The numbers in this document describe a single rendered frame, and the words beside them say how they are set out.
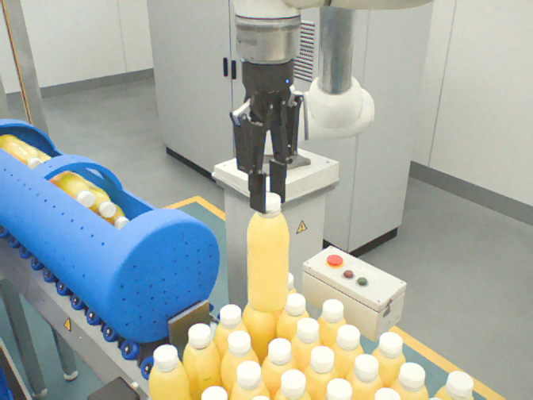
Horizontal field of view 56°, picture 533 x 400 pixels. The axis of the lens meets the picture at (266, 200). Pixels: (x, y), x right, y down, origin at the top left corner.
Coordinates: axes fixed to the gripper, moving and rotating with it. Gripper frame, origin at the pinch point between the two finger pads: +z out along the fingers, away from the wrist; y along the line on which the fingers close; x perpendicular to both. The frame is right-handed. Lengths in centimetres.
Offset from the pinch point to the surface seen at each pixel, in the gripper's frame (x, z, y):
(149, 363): -18.3, 40.7, 15.4
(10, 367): -130, 124, 19
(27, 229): -60, 26, 19
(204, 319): -17.3, 37.3, 1.8
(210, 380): -2.7, 36.2, 12.1
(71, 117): -447, 139, -164
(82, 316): -46, 45, 16
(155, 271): -23.6, 24.5, 8.2
